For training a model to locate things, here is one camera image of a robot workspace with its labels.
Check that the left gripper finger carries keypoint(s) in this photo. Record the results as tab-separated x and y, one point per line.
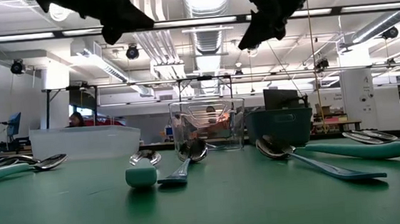
128	19

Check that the clear plastic bin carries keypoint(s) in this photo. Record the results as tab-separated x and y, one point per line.
230	131

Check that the blue-grey plastic bin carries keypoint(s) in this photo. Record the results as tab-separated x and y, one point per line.
283	127

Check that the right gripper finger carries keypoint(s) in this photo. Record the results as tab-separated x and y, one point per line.
263	32

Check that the black background table frame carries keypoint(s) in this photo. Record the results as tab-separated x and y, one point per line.
47	109

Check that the translucent white plastic bin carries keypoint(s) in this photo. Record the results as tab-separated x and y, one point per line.
84	142

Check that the blue lit monitor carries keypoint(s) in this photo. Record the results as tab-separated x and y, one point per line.
14	123

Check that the green table mat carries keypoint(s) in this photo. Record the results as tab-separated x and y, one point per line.
229	210

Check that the black overhead frame bar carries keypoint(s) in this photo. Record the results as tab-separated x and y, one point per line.
58	33

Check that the wide ribbed silver duct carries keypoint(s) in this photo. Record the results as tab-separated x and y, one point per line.
208	39

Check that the white ceiling pipe bundle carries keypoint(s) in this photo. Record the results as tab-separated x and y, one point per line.
161	50

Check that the person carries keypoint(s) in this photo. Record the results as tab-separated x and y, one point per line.
76	120
210	110

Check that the smooth silver duct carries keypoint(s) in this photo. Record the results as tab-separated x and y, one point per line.
379	25

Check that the dark monitor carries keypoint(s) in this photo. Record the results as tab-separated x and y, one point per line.
281	98

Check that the black ceiling spotlight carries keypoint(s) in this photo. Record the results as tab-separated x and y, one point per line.
132	52
17	67
390	32

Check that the white ceiling light fixture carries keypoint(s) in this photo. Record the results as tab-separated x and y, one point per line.
103	66

